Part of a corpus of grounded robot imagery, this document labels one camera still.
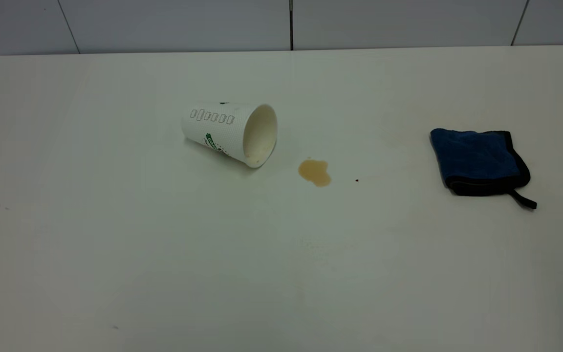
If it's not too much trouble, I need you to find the blue cloth with black edging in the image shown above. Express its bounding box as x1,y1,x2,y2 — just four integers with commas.
430,128,538,210

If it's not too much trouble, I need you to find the white paper coffee cup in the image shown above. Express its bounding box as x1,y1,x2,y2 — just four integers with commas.
181,102,278,169

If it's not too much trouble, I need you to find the brown coffee spill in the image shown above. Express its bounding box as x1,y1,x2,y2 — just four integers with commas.
298,158,332,188

